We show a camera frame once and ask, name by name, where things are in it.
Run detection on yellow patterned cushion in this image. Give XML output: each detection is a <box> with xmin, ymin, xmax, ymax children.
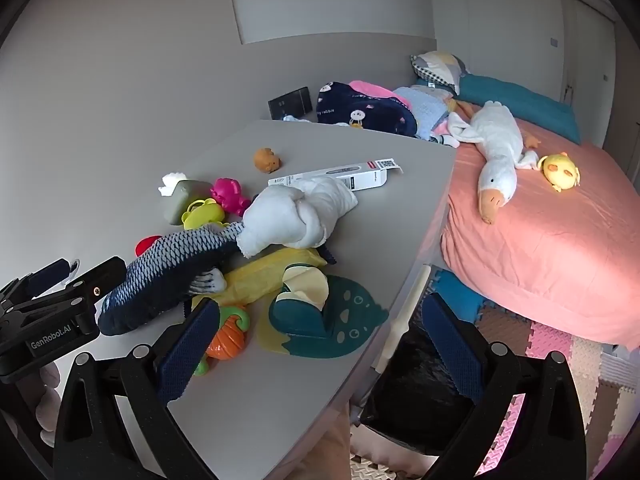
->
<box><xmin>446</xmin><ymin>99</ymin><xmax>481</xmax><ymax>120</ymax></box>

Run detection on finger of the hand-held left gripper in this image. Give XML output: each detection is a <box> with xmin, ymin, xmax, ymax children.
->
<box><xmin>0</xmin><ymin>258</ymin><xmax>71</xmax><ymax>306</ymax></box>
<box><xmin>47</xmin><ymin>256</ymin><xmax>128</xmax><ymax>311</ymax></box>

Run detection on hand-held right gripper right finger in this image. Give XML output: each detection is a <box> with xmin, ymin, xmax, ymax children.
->
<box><xmin>420</xmin><ymin>291</ymin><xmax>588</xmax><ymax>480</ymax></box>

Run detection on yellow cloth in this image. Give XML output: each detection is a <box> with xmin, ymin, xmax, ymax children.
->
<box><xmin>192</xmin><ymin>247</ymin><xmax>328</xmax><ymax>311</ymax></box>

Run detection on blue fish plush toy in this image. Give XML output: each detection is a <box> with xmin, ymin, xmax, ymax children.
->
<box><xmin>97</xmin><ymin>225</ymin><xmax>246</xmax><ymax>337</ymax></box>

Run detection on person's leg beige pants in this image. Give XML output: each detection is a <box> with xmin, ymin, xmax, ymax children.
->
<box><xmin>287</xmin><ymin>400</ymin><xmax>353</xmax><ymax>480</ymax></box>

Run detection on white carton box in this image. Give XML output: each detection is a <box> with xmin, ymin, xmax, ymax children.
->
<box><xmin>267</xmin><ymin>158</ymin><xmax>404</xmax><ymax>192</ymax></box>

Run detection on white goose plush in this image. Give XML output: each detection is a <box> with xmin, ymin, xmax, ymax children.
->
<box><xmin>445</xmin><ymin>100</ymin><xmax>548</xmax><ymax>225</ymax></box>

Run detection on small brown plush toy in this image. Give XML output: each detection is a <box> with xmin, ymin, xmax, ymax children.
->
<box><xmin>253</xmin><ymin>147</ymin><xmax>282</xmax><ymax>175</ymax></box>

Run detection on person's left hand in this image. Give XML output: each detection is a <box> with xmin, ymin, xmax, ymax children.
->
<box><xmin>15</xmin><ymin>362</ymin><xmax>63</xmax><ymax>448</ymax></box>

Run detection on grey bedside cabinet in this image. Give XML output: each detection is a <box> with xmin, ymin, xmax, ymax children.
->
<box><xmin>70</xmin><ymin>119</ymin><xmax>458</xmax><ymax>480</ymax></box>

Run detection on black box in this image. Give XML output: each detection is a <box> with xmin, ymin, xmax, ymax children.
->
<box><xmin>268</xmin><ymin>86</ymin><xmax>314</xmax><ymax>121</ymax></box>

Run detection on light blue blanket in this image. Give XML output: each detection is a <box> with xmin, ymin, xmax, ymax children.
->
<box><xmin>392</xmin><ymin>85</ymin><xmax>453</xmax><ymax>141</ymax></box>

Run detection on pink blanket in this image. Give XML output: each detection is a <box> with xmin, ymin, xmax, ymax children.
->
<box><xmin>348</xmin><ymin>80</ymin><xmax>413</xmax><ymax>111</ymax></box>

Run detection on red plastic toy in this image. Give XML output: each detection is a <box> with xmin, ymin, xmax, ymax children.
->
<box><xmin>135</xmin><ymin>234</ymin><xmax>163</xmax><ymax>256</ymax></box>

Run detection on teal pillow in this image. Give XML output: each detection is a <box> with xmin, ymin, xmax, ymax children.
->
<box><xmin>417</xmin><ymin>74</ymin><xmax>583</xmax><ymax>146</ymax></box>

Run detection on patchwork pillow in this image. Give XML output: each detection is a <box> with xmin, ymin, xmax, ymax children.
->
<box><xmin>411</xmin><ymin>51</ymin><xmax>471</xmax><ymax>96</ymax></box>

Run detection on black lined bin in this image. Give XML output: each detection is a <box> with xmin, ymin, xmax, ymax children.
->
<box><xmin>359</xmin><ymin>320</ymin><xmax>481</xmax><ymax>456</ymax></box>

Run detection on pink plastic toy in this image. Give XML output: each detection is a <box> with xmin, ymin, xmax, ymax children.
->
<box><xmin>210</xmin><ymin>177</ymin><xmax>252</xmax><ymax>216</ymax></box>

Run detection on white door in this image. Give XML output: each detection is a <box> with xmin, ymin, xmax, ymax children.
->
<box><xmin>560</xmin><ymin>0</ymin><xmax>618</xmax><ymax>106</ymax></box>

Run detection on grey tissue box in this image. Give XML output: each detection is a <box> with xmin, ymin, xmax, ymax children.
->
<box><xmin>158</xmin><ymin>172</ymin><xmax>213</xmax><ymax>226</ymax></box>

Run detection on beige drawer handle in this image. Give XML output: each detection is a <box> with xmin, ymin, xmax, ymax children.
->
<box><xmin>376</xmin><ymin>265</ymin><xmax>432</xmax><ymax>376</ymax></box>

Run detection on yellow-green plastic toy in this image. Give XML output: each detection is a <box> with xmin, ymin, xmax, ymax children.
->
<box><xmin>181</xmin><ymin>199</ymin><xmax>227</xmax><ymax>231</ymax></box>

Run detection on bed with pink sheet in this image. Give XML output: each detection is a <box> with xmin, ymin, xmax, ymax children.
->
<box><xmin>440</xmin><ymin>110</ymin><xmax>640</xmax><ymax>351</ymax></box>

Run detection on white printed cloth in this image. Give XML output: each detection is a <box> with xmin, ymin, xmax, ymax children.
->
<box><xmin>427</xmin><ymin>127</ymin><xmax>461</xmax><ymax>148</ymax></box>

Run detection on navy printed blanket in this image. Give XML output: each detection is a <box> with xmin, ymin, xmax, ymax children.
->
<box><xmin>316</xmin><ymin>81</ymin><xmax>419</xmax><ymax>137</ymax></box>

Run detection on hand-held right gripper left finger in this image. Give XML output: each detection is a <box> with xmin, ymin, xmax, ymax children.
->
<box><xmin>52</xmin><ymin>297</ymin><xmax>223</xmax><ymax>480</ymax></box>

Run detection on yellow chick plush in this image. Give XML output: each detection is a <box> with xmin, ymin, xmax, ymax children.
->
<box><xmin>537</xmin><ymin>151</ymin><xmax>582</xmax><ymax>193</ymax></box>

